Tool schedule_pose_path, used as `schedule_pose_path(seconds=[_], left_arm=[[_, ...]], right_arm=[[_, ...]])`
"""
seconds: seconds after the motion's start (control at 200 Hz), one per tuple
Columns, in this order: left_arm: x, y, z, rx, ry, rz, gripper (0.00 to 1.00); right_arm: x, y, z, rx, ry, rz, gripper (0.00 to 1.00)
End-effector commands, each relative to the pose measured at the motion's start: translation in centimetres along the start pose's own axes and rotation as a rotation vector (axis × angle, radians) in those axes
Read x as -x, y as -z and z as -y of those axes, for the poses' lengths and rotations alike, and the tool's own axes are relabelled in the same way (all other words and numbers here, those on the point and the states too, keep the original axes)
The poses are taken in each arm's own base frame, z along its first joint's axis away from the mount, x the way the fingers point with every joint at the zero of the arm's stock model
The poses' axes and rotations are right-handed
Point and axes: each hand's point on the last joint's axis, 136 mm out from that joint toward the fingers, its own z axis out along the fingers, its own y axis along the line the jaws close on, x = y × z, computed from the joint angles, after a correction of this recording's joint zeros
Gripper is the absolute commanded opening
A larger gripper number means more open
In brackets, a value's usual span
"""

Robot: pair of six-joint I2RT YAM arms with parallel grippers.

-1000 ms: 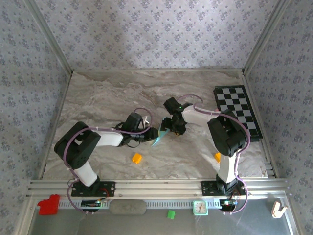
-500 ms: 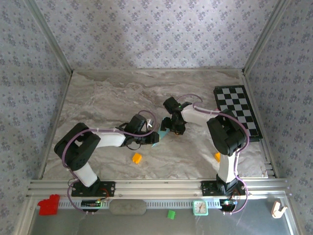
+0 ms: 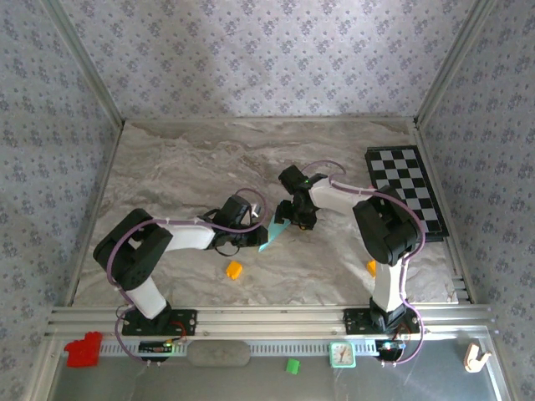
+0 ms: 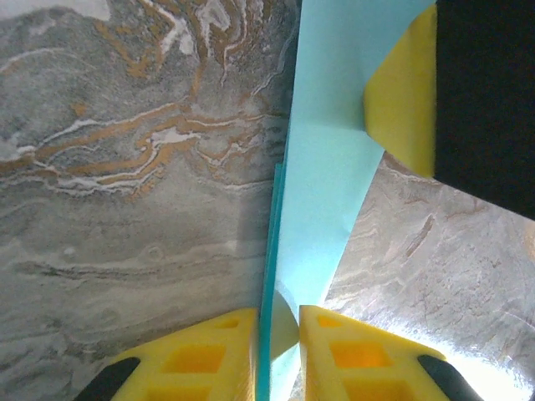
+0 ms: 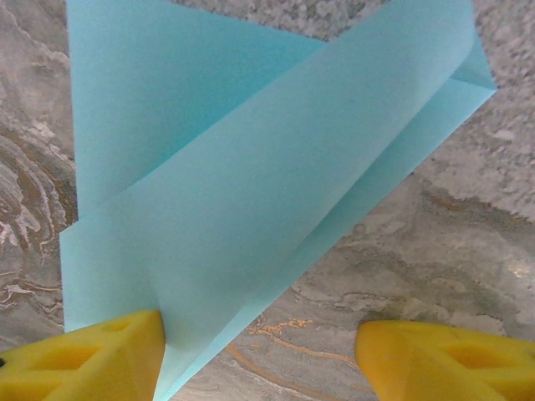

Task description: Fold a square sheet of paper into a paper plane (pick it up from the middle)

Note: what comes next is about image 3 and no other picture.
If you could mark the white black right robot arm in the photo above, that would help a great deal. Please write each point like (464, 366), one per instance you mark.
(386, 288)

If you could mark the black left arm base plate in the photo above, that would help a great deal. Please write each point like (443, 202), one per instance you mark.
(184, 323)

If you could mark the aluminium mounting rail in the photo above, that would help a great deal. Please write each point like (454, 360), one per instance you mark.
(271, 321)

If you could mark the grey oval pad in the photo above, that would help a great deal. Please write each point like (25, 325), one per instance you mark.
(218, 353)

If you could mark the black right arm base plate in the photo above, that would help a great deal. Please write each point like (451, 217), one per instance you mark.
(357, 321)

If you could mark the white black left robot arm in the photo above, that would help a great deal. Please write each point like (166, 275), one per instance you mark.
(188, 238)

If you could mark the wooden hook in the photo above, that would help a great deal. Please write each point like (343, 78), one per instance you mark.
(474, 359)

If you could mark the aluminium frame post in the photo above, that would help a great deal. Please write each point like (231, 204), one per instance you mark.
(451, 62)
(85, 62)

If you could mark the black grey chessboard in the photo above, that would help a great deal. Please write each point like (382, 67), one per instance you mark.
(401, 175)

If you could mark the grey metal shelf plate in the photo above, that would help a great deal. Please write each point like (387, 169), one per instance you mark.
(209, 384)

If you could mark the red toy brick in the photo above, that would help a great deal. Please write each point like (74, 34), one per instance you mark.
(83, 351)

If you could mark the small teal clock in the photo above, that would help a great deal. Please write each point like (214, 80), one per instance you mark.
(342, 355)

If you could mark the orange toy block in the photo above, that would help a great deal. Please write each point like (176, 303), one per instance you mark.
(234, 270)
(371, 268)

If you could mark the teal paper sheet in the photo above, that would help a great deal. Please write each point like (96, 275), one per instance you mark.
(273, 234)

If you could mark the small green block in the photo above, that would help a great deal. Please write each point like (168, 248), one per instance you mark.
(293, 366)

